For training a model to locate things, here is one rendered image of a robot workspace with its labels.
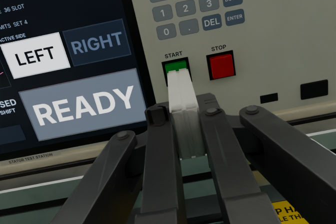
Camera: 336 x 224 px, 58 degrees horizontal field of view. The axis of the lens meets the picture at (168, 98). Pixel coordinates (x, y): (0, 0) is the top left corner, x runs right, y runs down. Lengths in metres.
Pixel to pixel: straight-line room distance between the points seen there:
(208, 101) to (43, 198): 0.19
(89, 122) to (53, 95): 0.04
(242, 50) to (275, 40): 0.03
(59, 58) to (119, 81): 0.05
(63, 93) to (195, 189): 0.14
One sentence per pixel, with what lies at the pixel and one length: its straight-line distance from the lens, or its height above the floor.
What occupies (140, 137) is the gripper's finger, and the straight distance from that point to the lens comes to 0.15.
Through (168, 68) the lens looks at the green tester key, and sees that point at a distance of 0.25.
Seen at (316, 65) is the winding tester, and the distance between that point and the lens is 0.29.
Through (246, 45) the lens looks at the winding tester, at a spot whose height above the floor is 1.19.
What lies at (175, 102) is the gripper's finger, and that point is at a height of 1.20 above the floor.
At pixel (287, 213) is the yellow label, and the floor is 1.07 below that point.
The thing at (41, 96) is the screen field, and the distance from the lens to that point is 0.29.
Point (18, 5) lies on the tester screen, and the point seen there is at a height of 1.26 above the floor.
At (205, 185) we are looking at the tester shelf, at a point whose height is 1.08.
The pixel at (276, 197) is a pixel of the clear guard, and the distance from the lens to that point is 0.29.
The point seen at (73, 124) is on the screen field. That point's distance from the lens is 0.29.
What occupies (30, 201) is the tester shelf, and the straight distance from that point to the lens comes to 0.31.
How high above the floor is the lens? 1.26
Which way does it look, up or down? 22 degrees down
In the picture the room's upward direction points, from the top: 12 degrees counter-clockwise
